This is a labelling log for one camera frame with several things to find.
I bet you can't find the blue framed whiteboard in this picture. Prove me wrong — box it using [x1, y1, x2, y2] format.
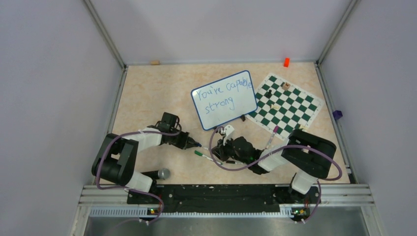
[190, 70, 258, 131]

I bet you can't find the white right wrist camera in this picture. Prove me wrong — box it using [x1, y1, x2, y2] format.
[219, 125, 235, 137]

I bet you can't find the purple marker pen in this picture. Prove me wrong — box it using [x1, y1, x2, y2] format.
[265, 125, 279, 149]

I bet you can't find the black marker pen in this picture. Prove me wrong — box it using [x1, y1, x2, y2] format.
[225, 160, 244, 165]

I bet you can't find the green white chessboard mat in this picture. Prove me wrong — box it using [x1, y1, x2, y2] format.
[246, 73, 325, 140]

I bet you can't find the green marker pen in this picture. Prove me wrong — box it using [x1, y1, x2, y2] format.
[194, 150, 223, 165]

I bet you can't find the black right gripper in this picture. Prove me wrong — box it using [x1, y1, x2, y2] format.
[211, 135, 250, 165]

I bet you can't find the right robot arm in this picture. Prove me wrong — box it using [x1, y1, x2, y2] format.
[208, 127, 341, 203]

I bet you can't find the white chess pawn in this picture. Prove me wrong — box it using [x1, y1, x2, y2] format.
[270, 104, 280, 110]

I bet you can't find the small wooden block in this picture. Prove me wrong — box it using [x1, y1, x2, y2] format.
[150, 60, 160, 65]

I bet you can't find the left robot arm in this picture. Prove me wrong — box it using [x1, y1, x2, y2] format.
[91, 112, 201, 203]

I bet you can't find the purple block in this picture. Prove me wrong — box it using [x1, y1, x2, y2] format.
[332, 110, 343, 121]

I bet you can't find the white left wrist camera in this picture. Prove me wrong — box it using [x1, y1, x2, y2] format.
[160, 112, 179, 131]

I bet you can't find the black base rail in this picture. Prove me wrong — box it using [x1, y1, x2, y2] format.
[127, 184, 319, 213]

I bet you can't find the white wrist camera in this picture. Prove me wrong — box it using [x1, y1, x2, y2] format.
[219, 125, 235, 137]
[160, 112, 179, 131]

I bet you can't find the orange red block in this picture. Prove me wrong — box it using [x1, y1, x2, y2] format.
[283, 58, 291, 67]

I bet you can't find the small wooden cylinder piece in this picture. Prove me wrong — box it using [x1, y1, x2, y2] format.
[282, 83, 291, 91]

